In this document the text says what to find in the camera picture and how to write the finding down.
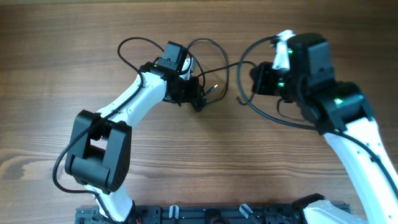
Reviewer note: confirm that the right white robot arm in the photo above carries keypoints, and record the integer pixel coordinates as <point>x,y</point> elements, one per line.
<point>302,73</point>

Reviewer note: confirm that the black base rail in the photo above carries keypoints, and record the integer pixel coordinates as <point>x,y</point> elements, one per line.
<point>147,214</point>

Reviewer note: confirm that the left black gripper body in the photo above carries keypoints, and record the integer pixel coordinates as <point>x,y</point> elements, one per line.
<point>186,91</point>

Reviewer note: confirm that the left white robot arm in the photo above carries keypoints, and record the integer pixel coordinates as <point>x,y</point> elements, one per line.
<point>98,155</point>

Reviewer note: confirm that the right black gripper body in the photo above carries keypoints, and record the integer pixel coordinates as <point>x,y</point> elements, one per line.
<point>271,81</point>

